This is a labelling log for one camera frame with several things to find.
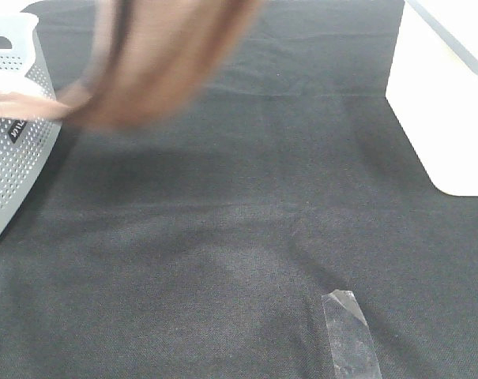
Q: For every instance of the black table cloth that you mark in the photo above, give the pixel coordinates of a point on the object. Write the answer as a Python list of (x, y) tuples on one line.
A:
[(203, 248)]

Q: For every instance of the white plastic basket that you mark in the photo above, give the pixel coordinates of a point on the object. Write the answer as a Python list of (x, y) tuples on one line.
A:
[(433, 90)]

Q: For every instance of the clear adhesive tape strip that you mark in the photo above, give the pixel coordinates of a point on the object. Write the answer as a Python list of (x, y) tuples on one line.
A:
[(350, 341)]

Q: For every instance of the grey perforated laundry basket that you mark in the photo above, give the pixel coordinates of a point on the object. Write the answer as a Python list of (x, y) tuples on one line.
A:
[(24, 146)]

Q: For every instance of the brown microfibre towel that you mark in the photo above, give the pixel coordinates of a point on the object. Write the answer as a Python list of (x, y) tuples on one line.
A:
[(149, 58)]

